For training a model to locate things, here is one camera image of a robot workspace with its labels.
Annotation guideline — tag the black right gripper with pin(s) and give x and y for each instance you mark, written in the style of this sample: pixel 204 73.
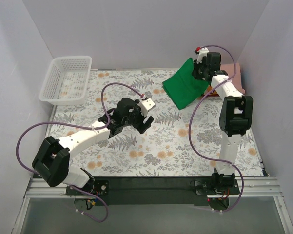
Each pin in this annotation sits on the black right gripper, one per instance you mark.
pixel 198 72

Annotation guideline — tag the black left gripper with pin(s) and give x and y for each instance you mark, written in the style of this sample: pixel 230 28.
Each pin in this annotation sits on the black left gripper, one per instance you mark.
pixel 140 121

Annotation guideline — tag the green t shirt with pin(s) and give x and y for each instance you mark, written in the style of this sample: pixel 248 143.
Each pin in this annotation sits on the green t shirt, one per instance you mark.
pixel 182 87

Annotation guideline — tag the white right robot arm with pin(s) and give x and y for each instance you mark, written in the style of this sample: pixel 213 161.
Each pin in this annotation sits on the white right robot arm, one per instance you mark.
pixel 234 121

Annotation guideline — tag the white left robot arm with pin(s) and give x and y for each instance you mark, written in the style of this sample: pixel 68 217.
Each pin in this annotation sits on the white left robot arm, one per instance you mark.
pixel 53 158

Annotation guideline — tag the red folded t shirt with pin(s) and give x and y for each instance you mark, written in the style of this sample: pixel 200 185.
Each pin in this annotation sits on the red folded t shirt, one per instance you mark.
pixel 208 91

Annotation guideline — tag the pink folded t shirt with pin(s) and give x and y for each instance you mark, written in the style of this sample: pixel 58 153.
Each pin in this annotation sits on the pink folded t shirt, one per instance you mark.
pixel 236 80

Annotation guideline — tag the floral table mat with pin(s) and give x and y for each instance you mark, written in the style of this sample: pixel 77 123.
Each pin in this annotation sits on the floral table mat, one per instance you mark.
pixel 179 142

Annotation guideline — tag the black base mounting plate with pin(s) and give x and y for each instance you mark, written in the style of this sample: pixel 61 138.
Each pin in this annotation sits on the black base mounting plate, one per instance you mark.
pixel 153 190

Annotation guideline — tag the white plastic basket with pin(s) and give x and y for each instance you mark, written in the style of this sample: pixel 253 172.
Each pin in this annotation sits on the white plastic basket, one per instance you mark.
pixel 66 81

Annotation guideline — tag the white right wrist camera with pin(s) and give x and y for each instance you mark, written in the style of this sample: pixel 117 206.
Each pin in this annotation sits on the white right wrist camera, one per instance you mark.
pixel 201 53

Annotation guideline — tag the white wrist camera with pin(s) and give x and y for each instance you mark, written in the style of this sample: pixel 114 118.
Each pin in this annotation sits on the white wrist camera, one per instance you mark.
pixel 201 53
pixel 146 106

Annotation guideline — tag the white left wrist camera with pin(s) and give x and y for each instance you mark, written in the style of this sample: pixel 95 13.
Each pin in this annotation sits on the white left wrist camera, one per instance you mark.
pixel 146 106

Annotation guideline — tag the aluminium rail frame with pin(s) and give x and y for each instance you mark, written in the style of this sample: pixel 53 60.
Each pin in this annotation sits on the aluminium rail frame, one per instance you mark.
pixel 260 210

